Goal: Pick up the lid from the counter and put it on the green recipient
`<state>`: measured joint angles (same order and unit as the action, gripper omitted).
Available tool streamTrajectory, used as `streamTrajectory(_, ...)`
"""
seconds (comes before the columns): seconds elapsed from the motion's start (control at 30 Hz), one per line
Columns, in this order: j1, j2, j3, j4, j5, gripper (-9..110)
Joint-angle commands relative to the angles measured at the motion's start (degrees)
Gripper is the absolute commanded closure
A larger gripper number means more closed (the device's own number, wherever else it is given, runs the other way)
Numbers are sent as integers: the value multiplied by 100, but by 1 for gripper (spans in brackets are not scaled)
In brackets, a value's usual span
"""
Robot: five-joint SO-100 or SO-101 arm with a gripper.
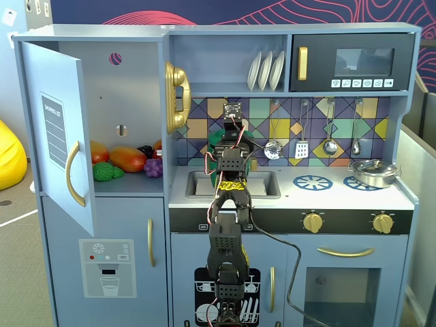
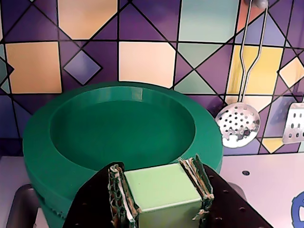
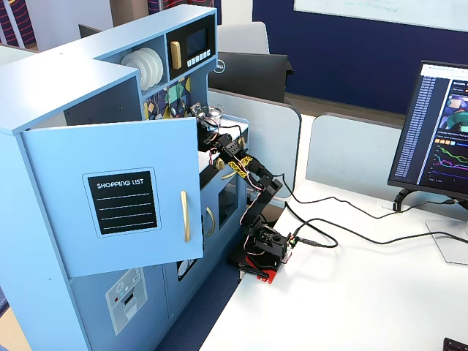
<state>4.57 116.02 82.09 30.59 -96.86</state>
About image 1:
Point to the black white dishwasher sticker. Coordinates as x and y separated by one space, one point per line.
201 306

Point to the small wrist camera board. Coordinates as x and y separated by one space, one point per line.
233 109

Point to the steel pot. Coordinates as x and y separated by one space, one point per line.
374 178

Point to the purple toy grapes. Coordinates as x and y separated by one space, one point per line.
153 168

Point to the white wall socket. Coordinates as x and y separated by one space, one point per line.
9 17

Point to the green toy lettuce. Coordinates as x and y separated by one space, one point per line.
105 172

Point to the yellow beanbag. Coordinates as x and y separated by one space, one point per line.
12 160

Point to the steel slotted skimmer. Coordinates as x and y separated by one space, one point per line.
273 150

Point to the gold stove knob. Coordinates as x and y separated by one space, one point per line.
313 223
382 223

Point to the gold toy telephone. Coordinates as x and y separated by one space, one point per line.
178 78

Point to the small orange red mango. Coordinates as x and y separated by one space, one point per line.
98 152

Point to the steel spoon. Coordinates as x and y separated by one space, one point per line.
356 147

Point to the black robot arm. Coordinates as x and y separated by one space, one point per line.
225 238

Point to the black toy microwave door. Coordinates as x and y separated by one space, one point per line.
320 68

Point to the blue wooden toy kitchen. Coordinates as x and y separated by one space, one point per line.
221 34

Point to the red orange toy fruit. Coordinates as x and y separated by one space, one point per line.
157 147

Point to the large orange red mango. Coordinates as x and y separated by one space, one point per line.
127 159

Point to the white toy plate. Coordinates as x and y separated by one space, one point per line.
253 73
265 73
276 71

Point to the steel ladle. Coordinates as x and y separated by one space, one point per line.
330 146

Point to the grey toy sink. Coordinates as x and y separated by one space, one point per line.
204 185

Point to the water dispenser sticker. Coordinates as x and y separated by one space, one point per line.
109 269

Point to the steel slotted spatula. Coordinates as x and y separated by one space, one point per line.
301 150

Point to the blue fridge door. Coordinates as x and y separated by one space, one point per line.
44 75

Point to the dark toy blackberry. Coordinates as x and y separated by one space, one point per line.
145 150

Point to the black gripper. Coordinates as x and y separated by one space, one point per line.
230 131

